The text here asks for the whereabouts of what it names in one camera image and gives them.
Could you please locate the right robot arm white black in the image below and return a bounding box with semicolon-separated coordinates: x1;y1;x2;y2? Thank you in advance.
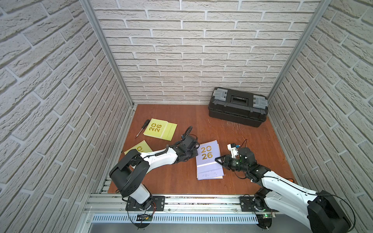
215;144;356;233

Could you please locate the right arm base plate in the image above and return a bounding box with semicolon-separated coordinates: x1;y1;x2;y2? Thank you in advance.
239;195;271;212

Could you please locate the purple calendar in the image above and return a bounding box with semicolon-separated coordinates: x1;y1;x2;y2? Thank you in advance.
196;140;224;181

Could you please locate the green calendar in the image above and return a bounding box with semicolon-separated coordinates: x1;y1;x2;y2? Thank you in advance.
144;118;177;141
124;140;153;154

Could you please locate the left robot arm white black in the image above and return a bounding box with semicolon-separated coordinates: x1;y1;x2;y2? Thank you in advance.
109;126;199;210

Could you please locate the aluminium rail frame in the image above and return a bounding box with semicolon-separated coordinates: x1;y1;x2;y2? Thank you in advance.
84;193;321;216

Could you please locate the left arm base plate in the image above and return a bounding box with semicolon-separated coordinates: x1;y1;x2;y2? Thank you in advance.
125;195;166;211

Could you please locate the black grey toolbox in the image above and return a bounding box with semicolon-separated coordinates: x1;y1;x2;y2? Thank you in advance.
208;87;268;128

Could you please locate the perforated metal grille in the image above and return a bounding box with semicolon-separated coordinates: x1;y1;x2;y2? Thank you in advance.
91;213;258;224

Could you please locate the black screwdriver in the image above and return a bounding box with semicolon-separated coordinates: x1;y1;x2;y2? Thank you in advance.
135;119;151;138

